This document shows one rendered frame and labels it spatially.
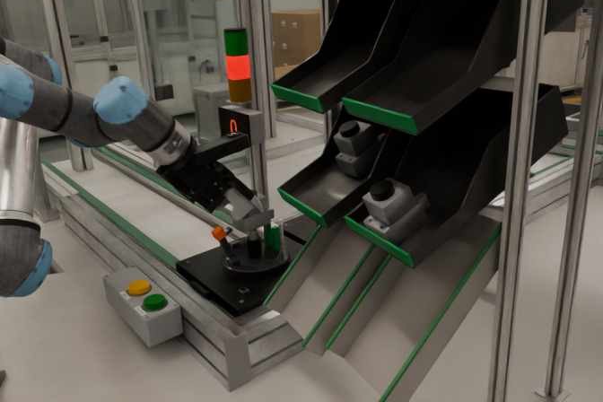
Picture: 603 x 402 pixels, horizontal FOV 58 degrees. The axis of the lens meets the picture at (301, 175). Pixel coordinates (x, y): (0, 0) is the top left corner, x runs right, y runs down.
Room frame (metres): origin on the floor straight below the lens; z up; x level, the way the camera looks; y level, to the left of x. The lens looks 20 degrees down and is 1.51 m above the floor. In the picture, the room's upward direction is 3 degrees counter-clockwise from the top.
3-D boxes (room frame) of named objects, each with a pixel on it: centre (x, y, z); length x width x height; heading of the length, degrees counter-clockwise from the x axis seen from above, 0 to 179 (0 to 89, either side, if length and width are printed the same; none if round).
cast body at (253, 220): (0.99, 0.09, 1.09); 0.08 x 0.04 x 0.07; 128
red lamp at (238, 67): (1.21, 0.13, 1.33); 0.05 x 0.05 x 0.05
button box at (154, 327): (0.92, 0.32, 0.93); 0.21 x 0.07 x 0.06; 38
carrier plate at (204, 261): (0.99, 0.10, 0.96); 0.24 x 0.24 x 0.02; 38
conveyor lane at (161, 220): (1.24, 0.27, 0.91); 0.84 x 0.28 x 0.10; 38
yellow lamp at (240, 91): (1.21, 0.13, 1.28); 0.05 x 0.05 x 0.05
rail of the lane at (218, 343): (1.11, 0.39, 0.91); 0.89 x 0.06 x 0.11; 38
